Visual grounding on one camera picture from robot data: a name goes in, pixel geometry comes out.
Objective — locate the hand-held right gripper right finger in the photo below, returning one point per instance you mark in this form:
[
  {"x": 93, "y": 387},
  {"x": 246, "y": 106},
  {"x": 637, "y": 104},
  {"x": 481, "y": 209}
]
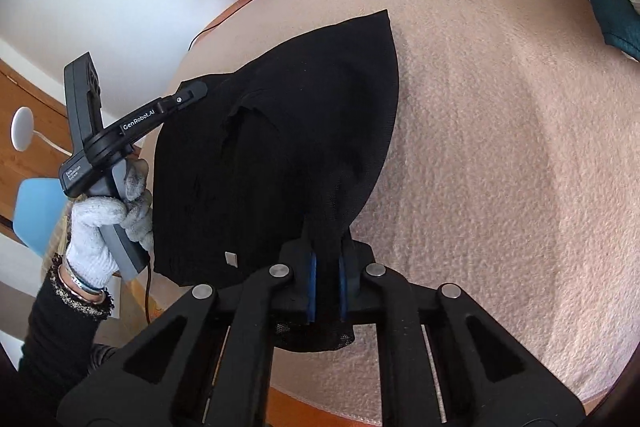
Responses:
[{"x": 343, "y": 287}]

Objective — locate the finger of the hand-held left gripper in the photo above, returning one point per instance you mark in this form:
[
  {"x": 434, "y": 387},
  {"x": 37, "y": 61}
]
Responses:
[{"x": 190, "y": 93}]

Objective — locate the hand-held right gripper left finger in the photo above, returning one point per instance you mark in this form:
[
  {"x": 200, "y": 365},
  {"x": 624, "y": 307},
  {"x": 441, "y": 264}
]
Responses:
[{"x": 311, "y": 287}]

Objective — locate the black t-shirt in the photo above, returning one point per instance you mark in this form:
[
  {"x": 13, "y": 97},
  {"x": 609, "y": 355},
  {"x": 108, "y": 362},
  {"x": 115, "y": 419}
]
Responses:
[{"x": 300, "y": 132}]

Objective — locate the person's left forearm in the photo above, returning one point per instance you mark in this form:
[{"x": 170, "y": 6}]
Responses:
[{"x": 50, "y": 337}]

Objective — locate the person's left hand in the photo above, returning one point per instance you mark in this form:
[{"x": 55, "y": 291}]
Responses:
[{"x": 90, "y": 222}]

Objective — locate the wooden cabinet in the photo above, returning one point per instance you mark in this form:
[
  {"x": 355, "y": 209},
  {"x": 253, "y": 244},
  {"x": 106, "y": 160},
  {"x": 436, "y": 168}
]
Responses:
[{"x": 35, "y": 92}]

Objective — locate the white round lamp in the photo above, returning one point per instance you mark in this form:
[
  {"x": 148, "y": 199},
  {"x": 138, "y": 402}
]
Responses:
[{"x": 22, "y": 127}]

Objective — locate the blue chair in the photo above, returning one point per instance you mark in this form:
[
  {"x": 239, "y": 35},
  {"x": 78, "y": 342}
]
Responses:
[{"x": 37, "y": 217}]

